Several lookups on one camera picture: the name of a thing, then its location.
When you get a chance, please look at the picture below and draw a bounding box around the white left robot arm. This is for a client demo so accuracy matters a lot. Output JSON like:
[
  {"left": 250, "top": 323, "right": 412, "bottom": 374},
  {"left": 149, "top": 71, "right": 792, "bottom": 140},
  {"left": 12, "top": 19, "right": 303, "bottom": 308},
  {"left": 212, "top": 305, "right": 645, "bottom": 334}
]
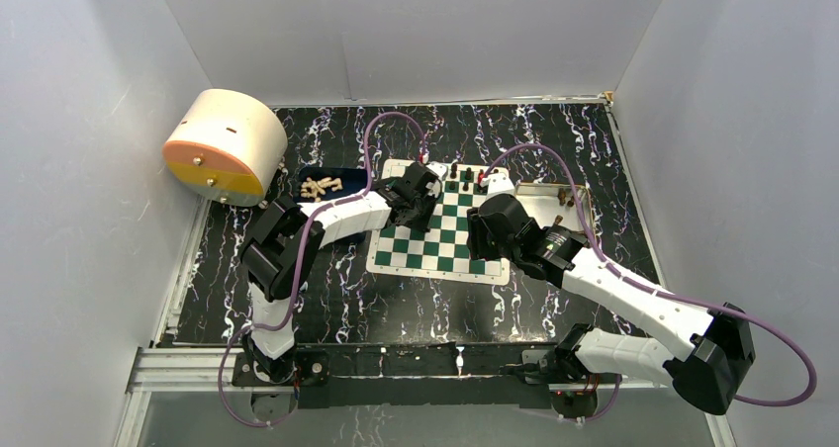
[{"left": 239, "top": 162, "right": 448, "bottom": 384}]

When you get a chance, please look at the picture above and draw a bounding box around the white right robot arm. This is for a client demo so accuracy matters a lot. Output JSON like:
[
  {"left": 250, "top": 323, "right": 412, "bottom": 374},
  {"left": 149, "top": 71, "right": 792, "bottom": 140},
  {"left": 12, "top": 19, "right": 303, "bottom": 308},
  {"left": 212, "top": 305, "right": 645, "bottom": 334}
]
[{"left": 467, "top": 194, "right": 755, "bottom": 415}]

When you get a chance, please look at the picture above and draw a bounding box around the green white chess board mat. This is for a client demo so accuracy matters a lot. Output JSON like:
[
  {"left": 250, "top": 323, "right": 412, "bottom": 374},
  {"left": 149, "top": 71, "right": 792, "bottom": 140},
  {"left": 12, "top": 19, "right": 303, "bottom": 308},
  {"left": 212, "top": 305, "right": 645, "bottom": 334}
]
[{"left": 366, "top": 163, "right": 511, "bottom": 285}]

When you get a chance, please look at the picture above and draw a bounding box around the beige rectangular tin tray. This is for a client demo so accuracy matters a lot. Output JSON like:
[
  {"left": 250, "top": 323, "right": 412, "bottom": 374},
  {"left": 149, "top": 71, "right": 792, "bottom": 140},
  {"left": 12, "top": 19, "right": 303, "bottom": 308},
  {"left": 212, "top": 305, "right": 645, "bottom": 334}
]
[{"left": 513, "top": 182, "right": 596, "bottom": 235}]

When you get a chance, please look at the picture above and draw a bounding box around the blue square tray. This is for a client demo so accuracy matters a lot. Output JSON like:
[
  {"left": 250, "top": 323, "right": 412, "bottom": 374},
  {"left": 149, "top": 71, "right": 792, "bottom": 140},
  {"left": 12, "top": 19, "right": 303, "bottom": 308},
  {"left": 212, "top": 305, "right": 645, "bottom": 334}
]
[{"left": 293, "top": 167, "right": 368, "bottom": 203}]

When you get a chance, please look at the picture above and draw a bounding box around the cream queen piece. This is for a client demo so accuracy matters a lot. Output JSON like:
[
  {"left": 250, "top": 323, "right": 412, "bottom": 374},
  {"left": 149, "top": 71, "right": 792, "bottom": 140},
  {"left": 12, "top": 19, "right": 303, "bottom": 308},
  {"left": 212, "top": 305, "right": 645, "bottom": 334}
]
[{"left": 317, "top": 177, "right": 343, "bottom": 192}]

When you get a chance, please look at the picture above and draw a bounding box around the cream pawn piece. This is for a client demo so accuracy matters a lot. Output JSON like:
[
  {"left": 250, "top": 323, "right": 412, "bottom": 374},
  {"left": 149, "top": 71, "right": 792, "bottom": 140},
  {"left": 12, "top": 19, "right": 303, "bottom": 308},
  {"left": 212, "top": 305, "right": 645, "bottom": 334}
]
[{"left": 300, "top": 179, "right": 323, "bottom": 202}]

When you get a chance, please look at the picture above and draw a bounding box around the cream orange cylindrical drum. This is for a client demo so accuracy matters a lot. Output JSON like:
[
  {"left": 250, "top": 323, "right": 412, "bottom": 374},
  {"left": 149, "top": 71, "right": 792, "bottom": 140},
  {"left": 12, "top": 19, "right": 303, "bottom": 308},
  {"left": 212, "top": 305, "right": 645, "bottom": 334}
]
[{"left": 162, "top": 88, "right": 288, "bottom": 207}]

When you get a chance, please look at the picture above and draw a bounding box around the black base frame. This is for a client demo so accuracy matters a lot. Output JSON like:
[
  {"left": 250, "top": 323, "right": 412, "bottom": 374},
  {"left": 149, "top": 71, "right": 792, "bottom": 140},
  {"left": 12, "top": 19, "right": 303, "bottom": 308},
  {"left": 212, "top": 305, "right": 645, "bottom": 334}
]
[{"left": 231, "top": 342, "right": 616, "bottom": 419}]

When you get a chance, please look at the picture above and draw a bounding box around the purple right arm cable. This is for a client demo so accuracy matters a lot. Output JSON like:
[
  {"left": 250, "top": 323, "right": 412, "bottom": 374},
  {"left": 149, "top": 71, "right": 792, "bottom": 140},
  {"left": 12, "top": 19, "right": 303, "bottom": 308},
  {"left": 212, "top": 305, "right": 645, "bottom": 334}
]
[{"left": 481, "top": 142, "right": 818, "bottom": 425}]

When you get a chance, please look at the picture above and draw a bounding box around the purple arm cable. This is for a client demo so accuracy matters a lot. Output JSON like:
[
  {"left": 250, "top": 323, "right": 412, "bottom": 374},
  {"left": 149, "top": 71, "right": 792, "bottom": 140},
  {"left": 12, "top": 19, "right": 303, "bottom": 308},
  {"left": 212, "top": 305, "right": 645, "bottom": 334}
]
[
  {"left": 216, "top": 111, "right": 428, "bottom": 429},
  {"left": 481, "top": 142, "right": 818, "bottom": 425}
]

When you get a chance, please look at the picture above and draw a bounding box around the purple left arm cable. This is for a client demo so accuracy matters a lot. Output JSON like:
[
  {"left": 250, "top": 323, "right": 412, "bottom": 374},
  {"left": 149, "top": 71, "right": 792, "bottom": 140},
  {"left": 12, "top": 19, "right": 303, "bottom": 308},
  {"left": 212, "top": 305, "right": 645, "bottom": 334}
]
[{"left": 216, "top": 111, "right": 428, "bottom": 429}]

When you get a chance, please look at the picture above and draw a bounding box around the aluminium rail frame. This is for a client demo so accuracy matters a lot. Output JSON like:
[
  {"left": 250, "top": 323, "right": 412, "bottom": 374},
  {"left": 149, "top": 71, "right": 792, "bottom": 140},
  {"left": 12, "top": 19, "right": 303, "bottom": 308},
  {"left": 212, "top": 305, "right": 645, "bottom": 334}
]
[{"left": 126, "top": 347, "right": 240, "bottom": 394}]

